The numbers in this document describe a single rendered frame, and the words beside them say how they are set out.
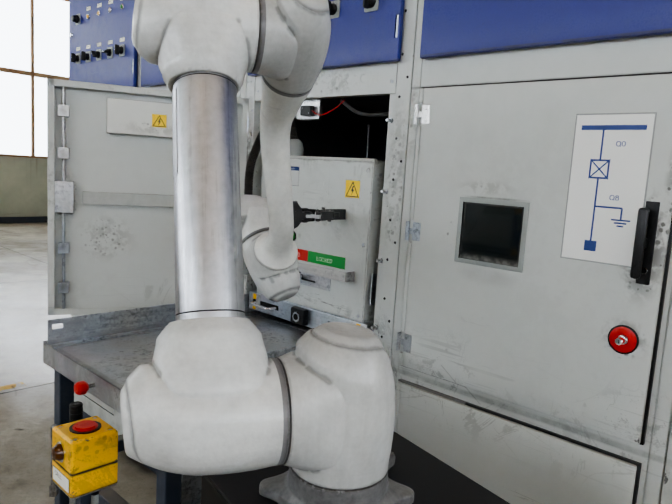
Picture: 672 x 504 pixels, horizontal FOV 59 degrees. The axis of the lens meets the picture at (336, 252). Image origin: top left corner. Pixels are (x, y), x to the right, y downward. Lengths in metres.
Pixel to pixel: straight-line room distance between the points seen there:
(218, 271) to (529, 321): 0.80
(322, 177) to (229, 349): 1.07
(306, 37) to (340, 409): 0.59
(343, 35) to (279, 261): 0.73
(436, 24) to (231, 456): 1.15
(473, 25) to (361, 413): 0.99
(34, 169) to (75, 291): 11.02
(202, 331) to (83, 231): 1.32
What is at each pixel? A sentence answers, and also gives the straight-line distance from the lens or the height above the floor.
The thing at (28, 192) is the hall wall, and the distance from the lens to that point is 13.09.
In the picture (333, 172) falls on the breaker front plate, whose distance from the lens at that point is 1.78.
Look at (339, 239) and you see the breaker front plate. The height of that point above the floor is 1.15.
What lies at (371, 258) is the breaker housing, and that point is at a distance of 1.71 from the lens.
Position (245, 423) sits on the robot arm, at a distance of 0.82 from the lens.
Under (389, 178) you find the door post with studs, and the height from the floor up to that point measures 1.34.
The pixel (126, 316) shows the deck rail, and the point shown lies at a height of 0.89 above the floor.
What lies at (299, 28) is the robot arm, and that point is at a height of 1.58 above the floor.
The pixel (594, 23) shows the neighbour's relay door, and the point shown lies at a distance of 1.40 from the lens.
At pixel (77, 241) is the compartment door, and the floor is 1.08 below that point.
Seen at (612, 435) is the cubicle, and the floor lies 0.84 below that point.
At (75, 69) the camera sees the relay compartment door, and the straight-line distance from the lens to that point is 3.25.
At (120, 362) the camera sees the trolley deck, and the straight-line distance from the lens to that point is 1.61.
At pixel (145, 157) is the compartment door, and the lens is 2.09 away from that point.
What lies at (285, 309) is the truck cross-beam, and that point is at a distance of 1.95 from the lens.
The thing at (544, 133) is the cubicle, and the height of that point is 1.46.
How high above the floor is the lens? 1.35
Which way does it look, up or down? 8 degrees down
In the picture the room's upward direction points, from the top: 4 degrees clockwise
